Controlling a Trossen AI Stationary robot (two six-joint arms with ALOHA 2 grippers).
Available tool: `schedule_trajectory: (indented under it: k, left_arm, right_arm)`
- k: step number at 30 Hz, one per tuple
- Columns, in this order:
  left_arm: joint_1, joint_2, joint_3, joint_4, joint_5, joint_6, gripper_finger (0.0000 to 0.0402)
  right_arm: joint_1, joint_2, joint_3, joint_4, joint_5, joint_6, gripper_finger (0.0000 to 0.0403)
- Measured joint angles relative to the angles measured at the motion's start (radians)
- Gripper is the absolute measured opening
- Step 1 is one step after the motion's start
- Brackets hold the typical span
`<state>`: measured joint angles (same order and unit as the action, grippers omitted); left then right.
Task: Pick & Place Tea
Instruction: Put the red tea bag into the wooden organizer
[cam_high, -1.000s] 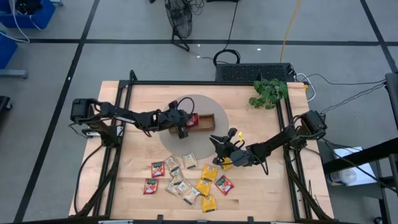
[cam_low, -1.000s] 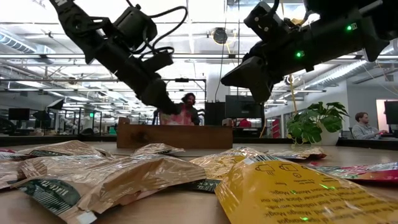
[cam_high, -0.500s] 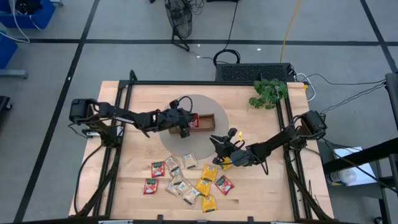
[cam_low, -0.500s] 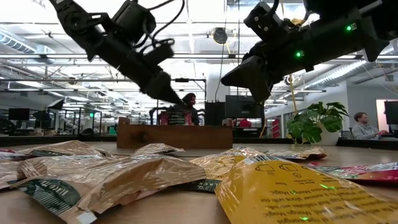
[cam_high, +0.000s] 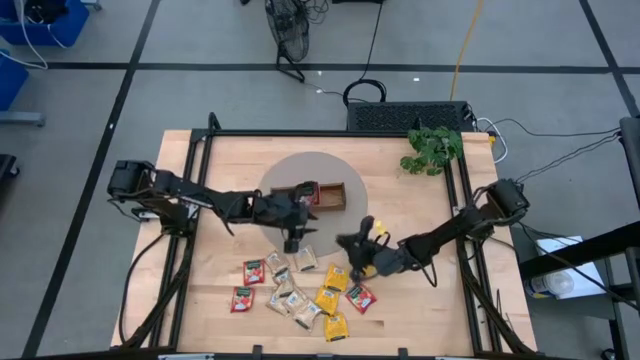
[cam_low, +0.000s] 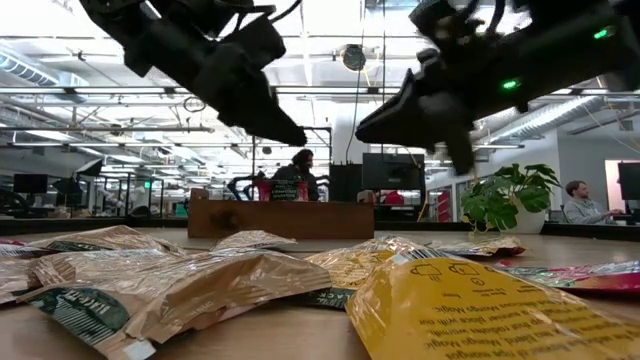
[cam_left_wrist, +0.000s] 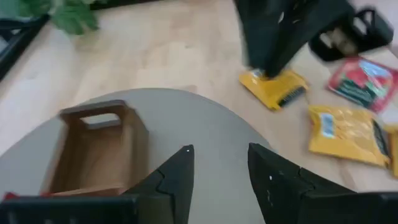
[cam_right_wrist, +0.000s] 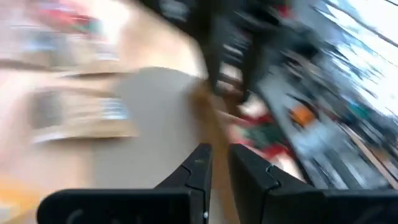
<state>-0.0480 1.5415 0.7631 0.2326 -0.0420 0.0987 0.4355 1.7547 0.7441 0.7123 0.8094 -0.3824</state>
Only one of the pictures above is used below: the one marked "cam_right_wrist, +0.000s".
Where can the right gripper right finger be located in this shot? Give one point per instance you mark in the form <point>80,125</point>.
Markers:
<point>295,205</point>

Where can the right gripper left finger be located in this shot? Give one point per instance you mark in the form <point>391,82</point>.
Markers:
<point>140,205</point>

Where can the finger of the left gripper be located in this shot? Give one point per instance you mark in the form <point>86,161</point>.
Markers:
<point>253,68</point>
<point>216,53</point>

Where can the red strawberry tea packet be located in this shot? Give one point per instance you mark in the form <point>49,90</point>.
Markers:
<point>264,133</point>
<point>65,18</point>

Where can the yellow mango tea packet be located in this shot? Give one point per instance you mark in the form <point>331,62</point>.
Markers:
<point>15,196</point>

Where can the grey round mat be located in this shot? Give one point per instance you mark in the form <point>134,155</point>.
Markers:
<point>155,124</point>

